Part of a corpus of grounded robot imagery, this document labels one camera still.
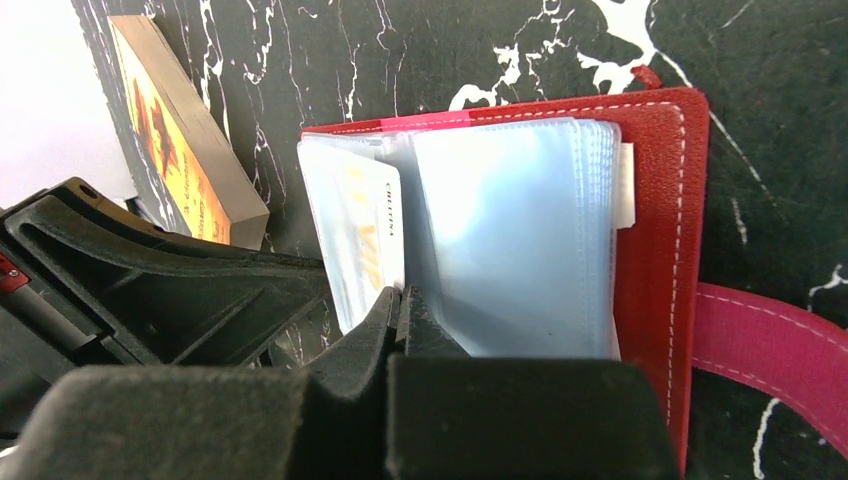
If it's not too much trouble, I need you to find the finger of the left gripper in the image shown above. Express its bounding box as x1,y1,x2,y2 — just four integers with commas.
1,178,329,438

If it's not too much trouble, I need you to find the red card holder wallet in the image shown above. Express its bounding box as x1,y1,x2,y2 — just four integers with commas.
321,65,847,455

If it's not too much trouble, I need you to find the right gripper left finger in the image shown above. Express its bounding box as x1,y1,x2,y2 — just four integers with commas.
1,288,401,479

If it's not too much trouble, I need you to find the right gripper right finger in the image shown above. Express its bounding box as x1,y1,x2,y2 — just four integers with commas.
385,287,681,479

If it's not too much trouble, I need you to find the orange book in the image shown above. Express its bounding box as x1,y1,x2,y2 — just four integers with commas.
108,15,269,250

